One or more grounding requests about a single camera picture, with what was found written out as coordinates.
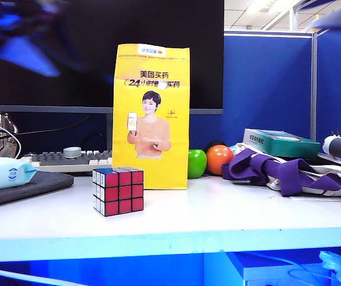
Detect grey and white keyboard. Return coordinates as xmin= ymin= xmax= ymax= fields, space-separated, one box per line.
xmin=20 ymin=150 xmax=114 ymax=173

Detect black computer monitor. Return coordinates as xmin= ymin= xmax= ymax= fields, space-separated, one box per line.
xmin=0 ymin=0 xmax=224 ymax=151

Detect orange ball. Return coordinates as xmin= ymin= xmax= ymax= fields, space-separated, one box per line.
xmin=206 ymin=144 xmax=235 ymax=176

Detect teal cardboard box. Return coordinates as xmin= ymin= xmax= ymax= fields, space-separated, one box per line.
xmin=242 ymin=128 xmax=321 ymax=158

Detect white drawer cabinet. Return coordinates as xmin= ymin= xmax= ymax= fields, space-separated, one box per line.
xmin=226 ymin=251 xmax=341 ymax=286

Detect ceiling light panel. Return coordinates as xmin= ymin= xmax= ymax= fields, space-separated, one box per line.
xmin=247 ymin=0 xmax=304 ymax=14

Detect green apple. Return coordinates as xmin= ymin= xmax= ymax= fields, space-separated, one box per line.
xmin=187 ymin=148 xmax=208 ymax=179

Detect white tote bag purple straps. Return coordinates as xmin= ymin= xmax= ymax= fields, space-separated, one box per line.
xmin=221 ymin=142 xmax=341 ymax=198

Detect grey tape roll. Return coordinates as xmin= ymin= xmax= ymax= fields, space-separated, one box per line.
xmin=62 ymin=146 xmax=83 ymax=158

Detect dark grey felt mat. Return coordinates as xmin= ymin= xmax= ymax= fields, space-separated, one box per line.
xmin=0 ymin=171 xmax=75 ymax=210

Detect black cable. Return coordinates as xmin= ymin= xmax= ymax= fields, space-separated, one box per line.
xmin=9 ymin=114 xmax=93 ymax=141

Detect white cable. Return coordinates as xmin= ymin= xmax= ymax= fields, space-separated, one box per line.
xmin=0 ymin=126 xmax=22 ymax=158

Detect light blue wet wipes pack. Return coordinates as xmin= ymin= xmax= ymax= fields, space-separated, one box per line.
xmin=0 ymin=156 xmax=41 ymax=193

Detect blue office partition panel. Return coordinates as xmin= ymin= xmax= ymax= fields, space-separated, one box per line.
xmin=223 ymin=31 xmax=314 ymax=150
xmin=315 ymin=28 xmax=341 ymax=144

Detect translucent plastic tubing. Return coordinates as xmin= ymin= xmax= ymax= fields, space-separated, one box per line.
xmin=287 ymin=250 xmax=341 ymax=286

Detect Rubik's cube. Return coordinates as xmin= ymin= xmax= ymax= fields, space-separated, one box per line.
xmin=92 ymin=166 xmax=145 ymax=217

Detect yellow printed paper bag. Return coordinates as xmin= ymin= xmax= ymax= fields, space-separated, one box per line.
xmin=112 ymin=43 xmax=191 ymax=191

